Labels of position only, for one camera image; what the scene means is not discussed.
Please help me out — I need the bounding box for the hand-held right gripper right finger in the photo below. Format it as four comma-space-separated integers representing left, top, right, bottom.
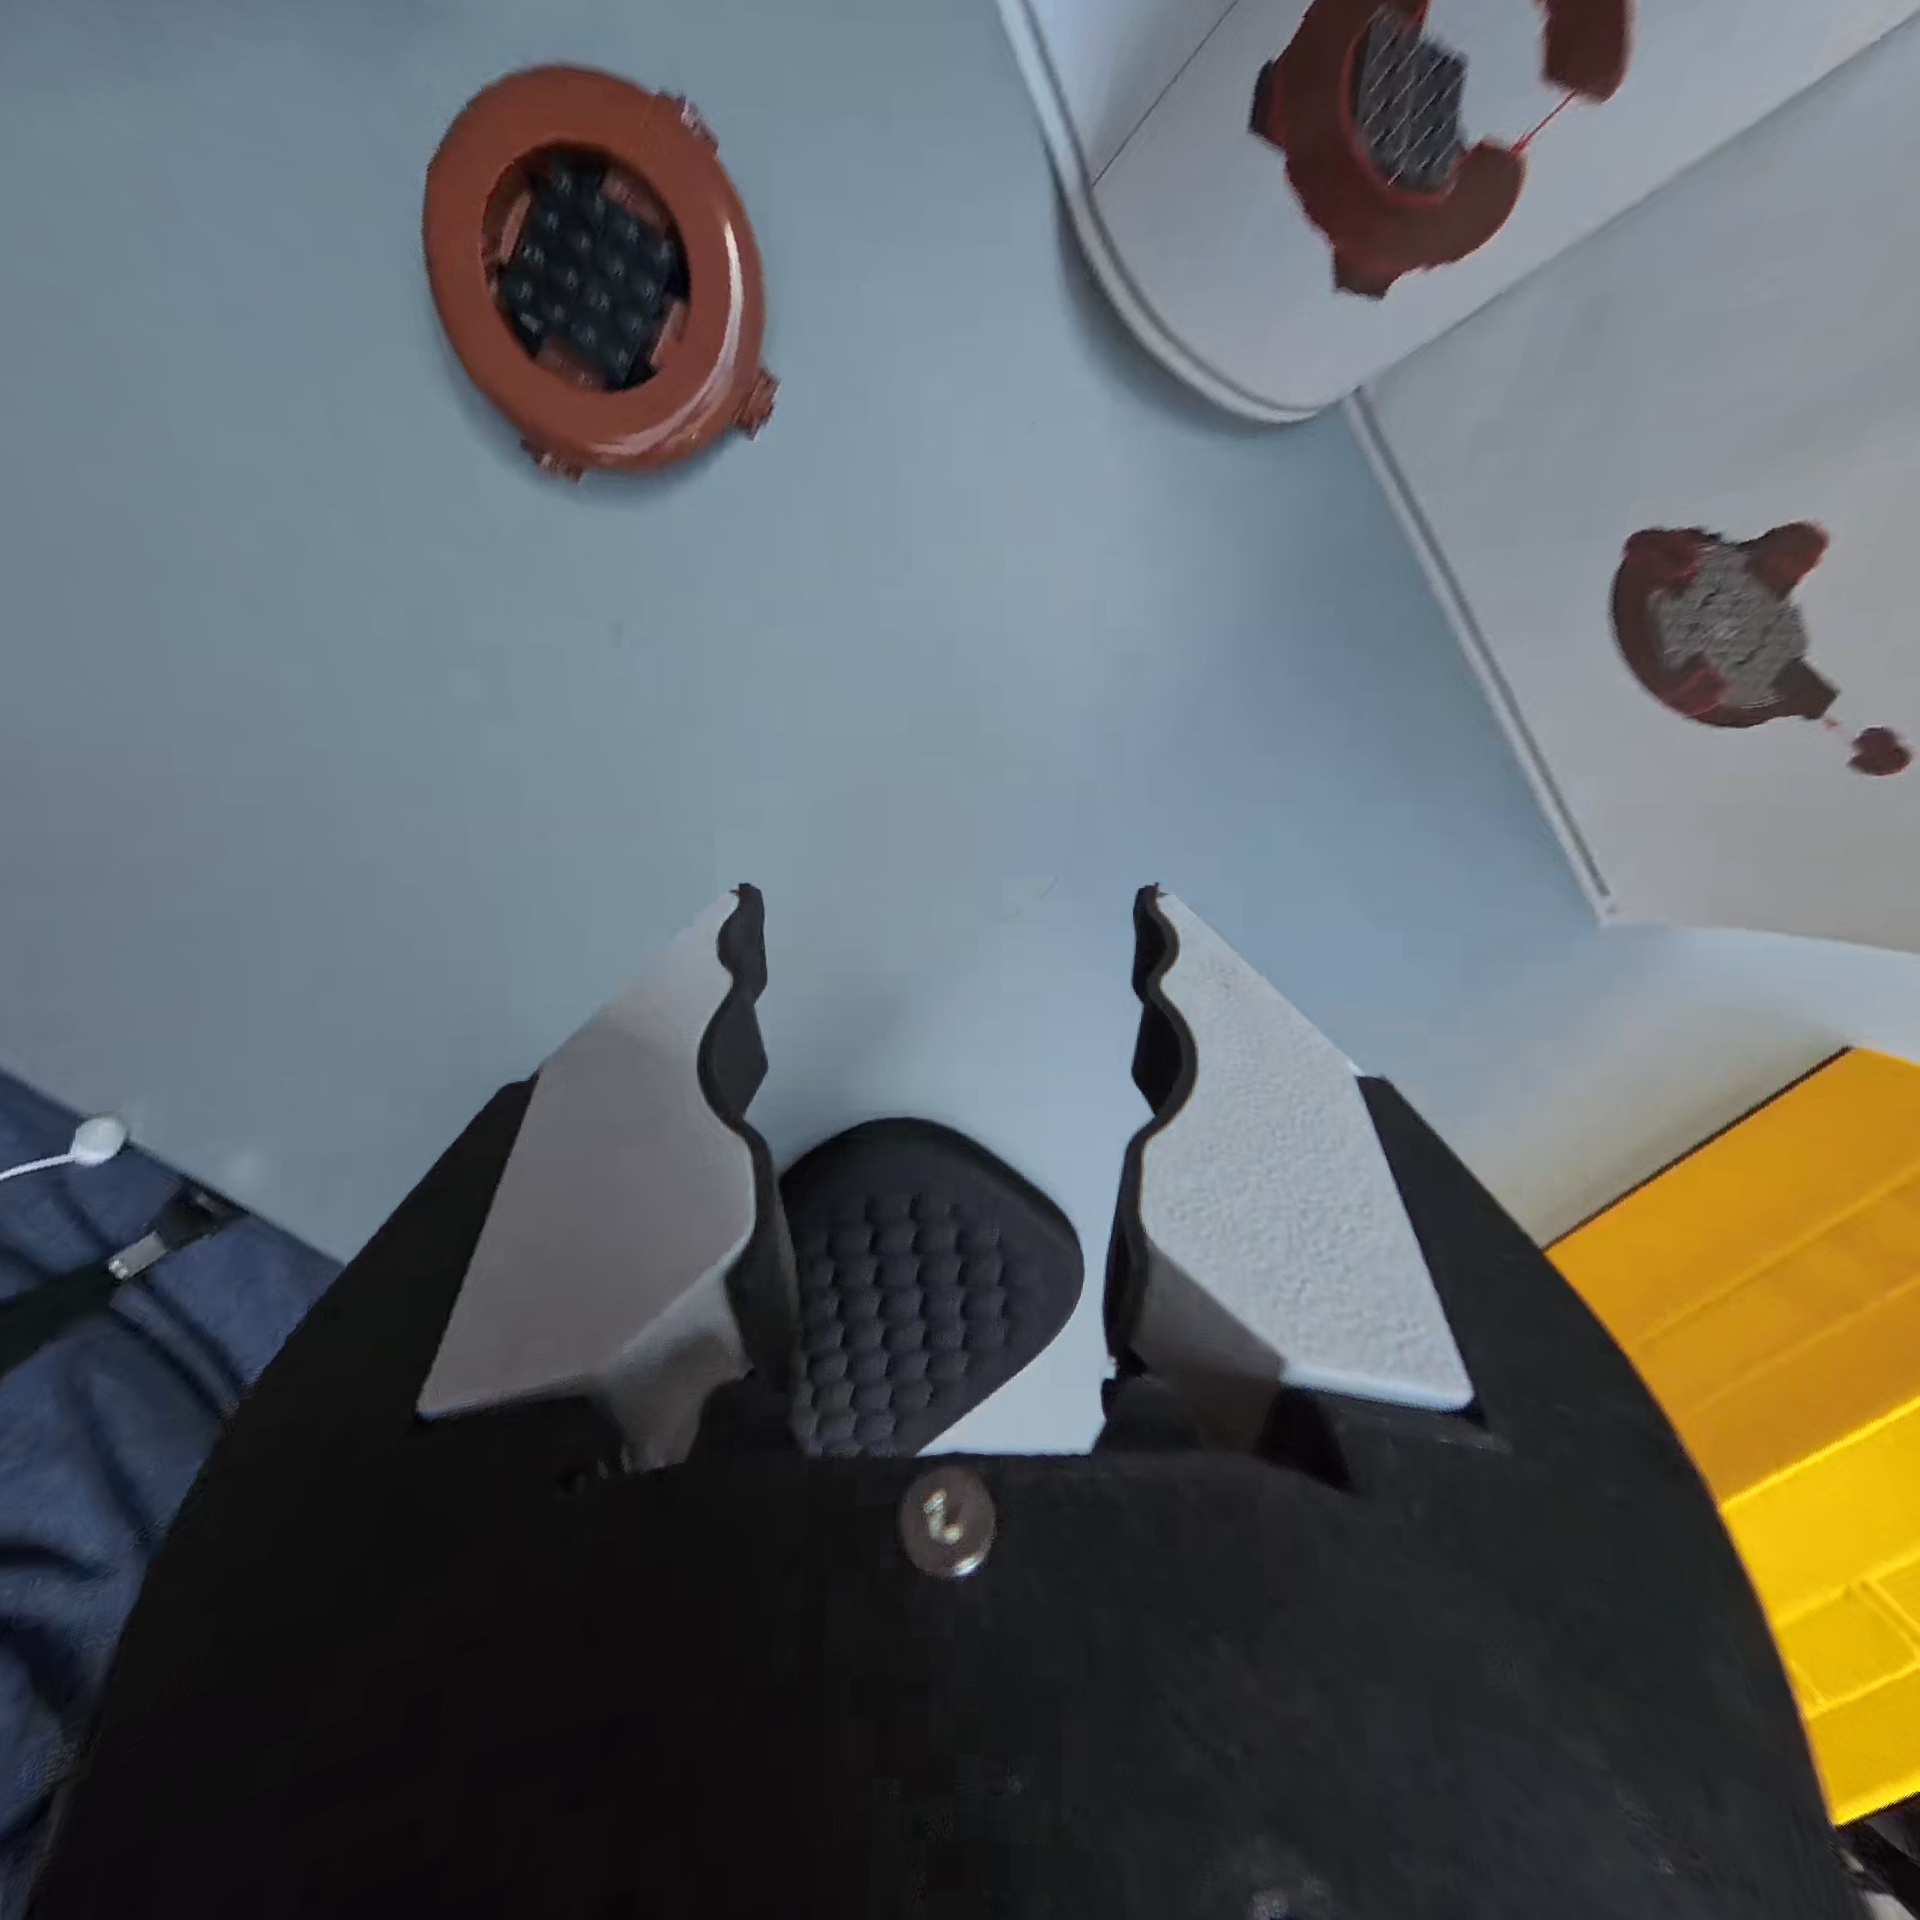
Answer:
1101, 882, 1475, 1426

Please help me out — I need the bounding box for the yellow plastic bin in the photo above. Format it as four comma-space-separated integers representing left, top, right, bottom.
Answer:
1544, 1047, 1920, 1825

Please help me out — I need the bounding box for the building instruction booklet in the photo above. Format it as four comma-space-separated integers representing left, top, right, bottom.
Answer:
998, 0, 1920, 958

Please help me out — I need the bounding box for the white drawstring cord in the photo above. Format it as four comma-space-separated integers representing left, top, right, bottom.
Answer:
0, 1114, 132, 1189

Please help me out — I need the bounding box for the black wrist rest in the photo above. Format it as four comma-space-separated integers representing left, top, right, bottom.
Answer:
777, 1118, 1085, 1460

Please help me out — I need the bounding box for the brown round brick model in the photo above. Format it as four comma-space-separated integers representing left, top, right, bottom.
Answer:
423, 62, 782, 482

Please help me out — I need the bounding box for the black lanyard strap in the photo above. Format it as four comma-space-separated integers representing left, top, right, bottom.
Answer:
0, 1185, 250, 1383

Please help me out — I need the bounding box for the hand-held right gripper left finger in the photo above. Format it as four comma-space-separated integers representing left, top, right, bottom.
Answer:
414, 882, 801, 1468

